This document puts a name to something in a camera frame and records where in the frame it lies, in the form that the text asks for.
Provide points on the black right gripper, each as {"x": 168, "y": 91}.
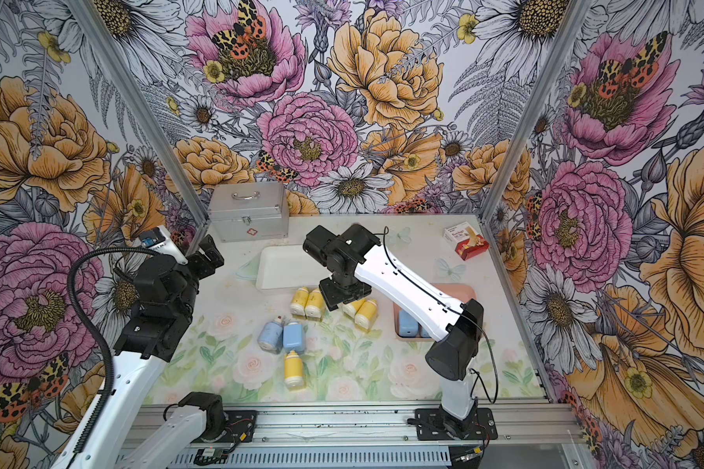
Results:
{"x": 332, "y": 297}

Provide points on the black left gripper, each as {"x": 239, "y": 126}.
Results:
{"x": 198, "y": 260}

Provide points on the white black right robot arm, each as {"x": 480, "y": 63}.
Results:
{"x": 359, "y": 262}

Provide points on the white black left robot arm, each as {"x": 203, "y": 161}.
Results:
{"x": 167, "y": 284}

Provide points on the yellow pencil sharpener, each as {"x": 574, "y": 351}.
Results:
{"x": 299, "y": 302}
{"x": 366, "y": 315}
{"x": 293, "y": 370}
{"x": 351, "y": 309}
{"x": 315, "y": 305}

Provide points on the red white small box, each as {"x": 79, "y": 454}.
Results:
{"x": 466, "y": 241}

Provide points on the white plastic tray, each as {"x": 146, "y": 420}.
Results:
{"x": 288, "y": 266}

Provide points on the silver metal case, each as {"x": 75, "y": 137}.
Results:
{"x": 249, "y": 211}

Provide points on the pink plastic tray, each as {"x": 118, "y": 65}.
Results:
{"x": 459, "y": 291}

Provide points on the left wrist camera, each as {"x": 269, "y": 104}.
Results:
{"x": 159, "y": 239}

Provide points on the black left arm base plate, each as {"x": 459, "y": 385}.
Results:
{"x": 239, "y": 427}

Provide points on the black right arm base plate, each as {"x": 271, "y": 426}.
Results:
{"x": 434, "y": 424}

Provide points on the aluminium rail frame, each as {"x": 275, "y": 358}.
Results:
{"x": 526, "y": 433}

